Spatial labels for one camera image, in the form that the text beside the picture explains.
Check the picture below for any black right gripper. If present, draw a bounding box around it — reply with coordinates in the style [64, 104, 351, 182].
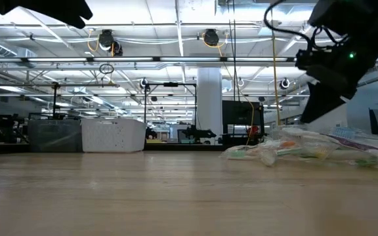
[299, 19, 378, 125]

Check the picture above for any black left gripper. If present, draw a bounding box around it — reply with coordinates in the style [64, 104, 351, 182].
[0, 0, 93, 30]

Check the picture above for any blue white toothbrush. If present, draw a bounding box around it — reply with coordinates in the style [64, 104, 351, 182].
[328, 126, 378, 149]

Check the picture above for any clear plastic bags pile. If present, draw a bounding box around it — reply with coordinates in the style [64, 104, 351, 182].
[280, 126, 378, 163]

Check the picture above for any black monitor on stand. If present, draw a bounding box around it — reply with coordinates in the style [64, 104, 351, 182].
[220, 100, 266, 146]

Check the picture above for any white structural column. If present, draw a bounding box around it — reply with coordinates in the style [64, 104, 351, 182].
[197, 68, 224, 144]

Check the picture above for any long linear ceiling light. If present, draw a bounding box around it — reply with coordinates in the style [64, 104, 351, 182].
[0, 56, 297, 64]

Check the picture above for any grey perforated plastic basket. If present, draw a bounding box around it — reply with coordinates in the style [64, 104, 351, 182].
[28, 119, 83, 153]

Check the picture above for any white perforated plastic basket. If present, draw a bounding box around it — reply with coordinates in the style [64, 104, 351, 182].
[81, 117, 147, 153]

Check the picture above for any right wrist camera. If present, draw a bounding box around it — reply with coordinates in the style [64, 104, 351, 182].
[295, 49, 339, 71]

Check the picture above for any yellow hanging cable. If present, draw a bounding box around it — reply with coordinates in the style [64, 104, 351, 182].
[268, 0, 282, 125]

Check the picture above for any black hanging cable loop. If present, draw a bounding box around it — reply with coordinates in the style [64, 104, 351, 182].
[98, 63, 115, 75]

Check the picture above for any yellow background cable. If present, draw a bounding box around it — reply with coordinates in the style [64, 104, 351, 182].
[243, 96, 256, 145]

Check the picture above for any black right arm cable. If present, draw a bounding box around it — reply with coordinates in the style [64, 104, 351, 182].
[262, 0, 315, 50]

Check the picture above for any black vertical post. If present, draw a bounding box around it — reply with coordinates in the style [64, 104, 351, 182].
[52, 82, 60, 119]

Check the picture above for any black background station frame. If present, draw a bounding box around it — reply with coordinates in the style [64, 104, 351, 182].
[144, 82, 198, 144]

